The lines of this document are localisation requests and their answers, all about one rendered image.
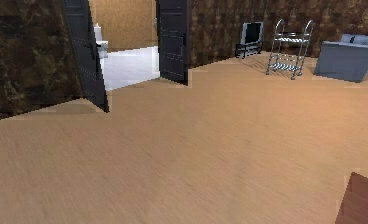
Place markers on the black room door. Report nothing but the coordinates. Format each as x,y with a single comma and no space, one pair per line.
172,40
83,56

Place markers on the black television stand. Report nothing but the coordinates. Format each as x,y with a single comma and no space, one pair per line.
248,49

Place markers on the silver television set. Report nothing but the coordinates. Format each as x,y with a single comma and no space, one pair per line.
252,32

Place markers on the white toilet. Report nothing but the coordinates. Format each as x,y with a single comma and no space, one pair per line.
100,41

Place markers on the silver metal shelf rack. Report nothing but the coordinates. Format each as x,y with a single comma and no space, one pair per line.
288,50

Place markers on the grey-blue sofa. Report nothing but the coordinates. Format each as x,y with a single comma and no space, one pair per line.
345,60

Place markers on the reddish brown wooden furniture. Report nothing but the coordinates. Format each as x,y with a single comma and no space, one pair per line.
358,203

